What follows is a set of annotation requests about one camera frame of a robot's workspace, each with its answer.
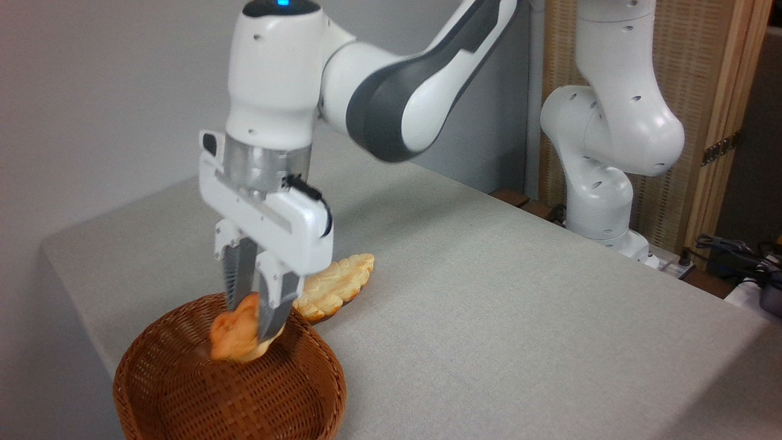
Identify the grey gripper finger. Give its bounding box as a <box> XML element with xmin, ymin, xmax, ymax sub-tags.
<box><xmin>214</xmin><ymin>220</ymin><xmax>259</xmax><ymax>313</ymax></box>
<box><xmin>254</xmin><ymin>251</ymin><xmax>305</xmax><ymax>343</ymax></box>

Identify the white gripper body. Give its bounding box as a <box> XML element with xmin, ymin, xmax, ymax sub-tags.
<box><xmin>199</xmin><ymin>130</ymin><xmax>335</xmax><ymax>276</ymax></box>

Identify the small knotted bread roll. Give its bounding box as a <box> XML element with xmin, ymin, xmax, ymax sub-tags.
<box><xmin>209</xmin><ymin>293</ymin><xmax>287</xmax><ymax>364</ymax></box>

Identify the long braided bread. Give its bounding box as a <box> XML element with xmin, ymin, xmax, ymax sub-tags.
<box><xmin>292</xmin><ymin>253</ymin><xmax>375</xmax><ymax>323</ymax></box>

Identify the brown wicker basket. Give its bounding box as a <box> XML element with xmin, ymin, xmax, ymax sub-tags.
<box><xmin>113</xmin><ymin>291</ymin><xmax>347</xmax><ymax>440</ymax></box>

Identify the brown wooden block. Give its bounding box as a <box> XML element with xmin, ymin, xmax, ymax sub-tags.
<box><xmin>490</xmin><ymin>189</ymin><xmax>531</xmax><ymax>208</ymax></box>

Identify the metal screen hinge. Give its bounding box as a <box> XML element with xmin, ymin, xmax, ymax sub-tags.
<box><xmin>701</xmin><ymin>134</ymin><xmax>742</xmax><ymax>166</ymax></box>

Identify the wooden rattan folding screen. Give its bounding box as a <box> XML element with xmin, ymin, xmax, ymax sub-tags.
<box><xmin>541</xmin><ymin>0</ymin><xmax>774</xmax><ymax>255</ymax></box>

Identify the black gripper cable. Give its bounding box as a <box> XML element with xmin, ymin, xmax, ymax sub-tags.
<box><xmin>285</xmin><ymin>175</ymin><xmax>334</xmax><ymax>237</ymax></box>

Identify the black cable bundle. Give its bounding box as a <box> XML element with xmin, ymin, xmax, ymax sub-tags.
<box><xmin>695</xmin><ymin>234</ymin><xmax>782</xmax><ymax>289</ymax></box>

